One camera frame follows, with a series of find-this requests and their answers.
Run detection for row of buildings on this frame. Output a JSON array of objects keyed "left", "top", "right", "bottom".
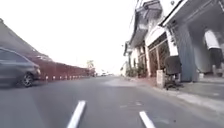
[{"left": 121, "top": 0, "right": 224, "bottom": 84}]

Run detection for robot's own part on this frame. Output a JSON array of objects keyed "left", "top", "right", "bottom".
[
  {"left": 138, "top": 110, "right": 156, "bottom": 128},
  {"left": 66, "top": 99, "right": 87, "bottom": 128}
]

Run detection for long red wall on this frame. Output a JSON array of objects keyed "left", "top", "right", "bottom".
[{"left": 33, "top": 54, "right": 96, "bottom": 81}]

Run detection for building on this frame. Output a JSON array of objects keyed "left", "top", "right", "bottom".
[{"left": 0, "top": 18, "right": 51, "bottom": 63}]

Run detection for row of pale bollards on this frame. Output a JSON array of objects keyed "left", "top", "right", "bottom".
[{"left": 43, "top": 74, "right": 91, "bottom": 82}]

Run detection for person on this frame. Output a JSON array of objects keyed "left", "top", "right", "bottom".
[{"left": 203, "top": 28, "right": 224, "bottom": 78}]

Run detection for grey car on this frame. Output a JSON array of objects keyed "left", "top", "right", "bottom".
[{"left": 0, "top": 46, "right": 42, "bottom": 89}]

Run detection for grey asphalt road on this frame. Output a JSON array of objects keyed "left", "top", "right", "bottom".
[{"left": 0, "top": 75, "right": 224, "bottom": 128}]

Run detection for grey concrete pavement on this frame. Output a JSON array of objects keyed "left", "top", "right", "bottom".
[{"left": 123, "top": 75, "right": 224, "bottom": 114}]

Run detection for tree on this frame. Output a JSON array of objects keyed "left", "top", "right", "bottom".
[{"left": 86, "top": 59, "right": 96, "bottom": 73}]

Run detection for black chair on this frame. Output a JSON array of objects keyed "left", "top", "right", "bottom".
[{"left": 163, "top": 54, "right": 184, "bottom": 91}]

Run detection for pale concrete block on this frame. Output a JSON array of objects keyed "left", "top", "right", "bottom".
[{"left": 155, "top": 69, "right": 166, "bottom": 89}]

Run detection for bushes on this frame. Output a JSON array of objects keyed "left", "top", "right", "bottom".
[{"left": 126, "top": 61, "right": 148, "bottom": 78}]

